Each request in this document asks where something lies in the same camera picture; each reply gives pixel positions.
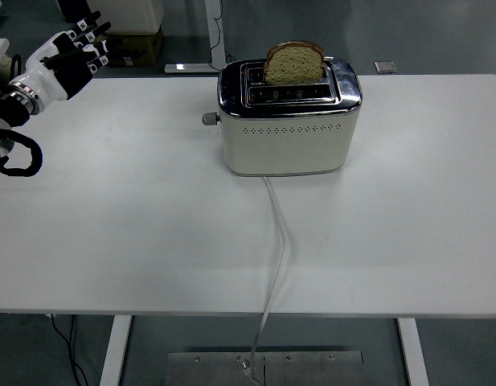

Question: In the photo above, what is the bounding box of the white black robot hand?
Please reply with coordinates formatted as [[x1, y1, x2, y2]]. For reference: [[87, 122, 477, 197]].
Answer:
[[9, 10, 123, 113]]

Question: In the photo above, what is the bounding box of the cream chrome two-slot toaster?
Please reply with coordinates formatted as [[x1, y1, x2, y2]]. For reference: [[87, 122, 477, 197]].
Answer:
[[202, 57, 363, 178]]

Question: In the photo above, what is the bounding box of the person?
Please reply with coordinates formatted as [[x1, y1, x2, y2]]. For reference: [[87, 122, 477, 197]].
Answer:
[[0, 54, 16, 86]]

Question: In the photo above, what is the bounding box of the black equipment base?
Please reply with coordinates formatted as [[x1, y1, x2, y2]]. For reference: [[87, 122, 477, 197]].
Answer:
[[58, 0, 94, 24]]

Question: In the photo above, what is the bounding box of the brown cardboard box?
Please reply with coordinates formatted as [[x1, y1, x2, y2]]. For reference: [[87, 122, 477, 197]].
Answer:
[[105, 27, 165, 68]]

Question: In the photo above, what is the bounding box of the white desk leg with foot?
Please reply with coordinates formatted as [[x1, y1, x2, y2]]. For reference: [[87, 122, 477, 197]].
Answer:
[[164, 0, 232, 75]]

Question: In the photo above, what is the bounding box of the brown bread slice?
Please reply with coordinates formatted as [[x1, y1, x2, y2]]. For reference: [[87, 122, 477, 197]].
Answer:
[[263, 39, 326, 86]]

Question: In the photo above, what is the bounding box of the white table leg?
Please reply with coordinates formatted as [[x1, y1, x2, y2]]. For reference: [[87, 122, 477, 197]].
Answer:
[[396, 318, 430, 386], [98, 315, 133, 386]]

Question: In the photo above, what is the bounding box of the grey metal plate with screws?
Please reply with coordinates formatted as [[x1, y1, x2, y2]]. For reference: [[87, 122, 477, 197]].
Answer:
[[166, 351, 365, 386]]

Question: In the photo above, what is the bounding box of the black hanging cable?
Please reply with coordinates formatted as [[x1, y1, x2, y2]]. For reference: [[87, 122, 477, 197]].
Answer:
[[209, 0, 236, 70]]

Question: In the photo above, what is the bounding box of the thin black floor cable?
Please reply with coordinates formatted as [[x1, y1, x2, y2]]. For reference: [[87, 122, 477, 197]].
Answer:
[[50, 314, 90, 386]]

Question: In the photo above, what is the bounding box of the white toaster power cord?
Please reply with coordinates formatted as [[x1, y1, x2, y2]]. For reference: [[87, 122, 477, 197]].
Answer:
[[241, 175, 291, 383]]

